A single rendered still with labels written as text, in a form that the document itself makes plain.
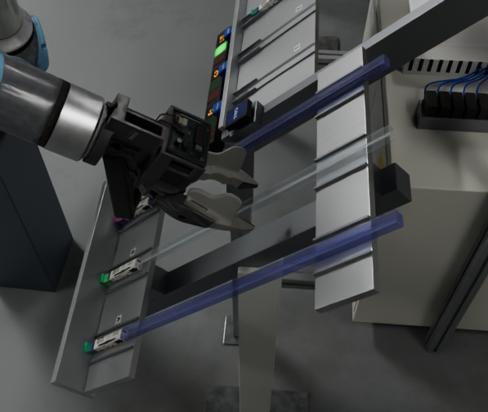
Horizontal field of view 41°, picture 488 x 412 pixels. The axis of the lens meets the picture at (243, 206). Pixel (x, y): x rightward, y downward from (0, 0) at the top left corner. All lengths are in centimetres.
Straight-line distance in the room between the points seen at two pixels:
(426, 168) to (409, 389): 65
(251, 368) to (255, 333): 14
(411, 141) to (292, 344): 67
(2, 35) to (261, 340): 72
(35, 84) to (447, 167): 84
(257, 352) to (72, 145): 54
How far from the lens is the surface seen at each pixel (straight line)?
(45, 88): 69
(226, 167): 79
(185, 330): 175
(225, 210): 74
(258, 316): 97
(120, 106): 69
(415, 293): 159
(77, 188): 206
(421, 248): 142
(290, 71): 114
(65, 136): 69
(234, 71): 126
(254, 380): 120
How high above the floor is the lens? 157
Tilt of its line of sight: 53 degrees down
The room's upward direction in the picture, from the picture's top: straight up
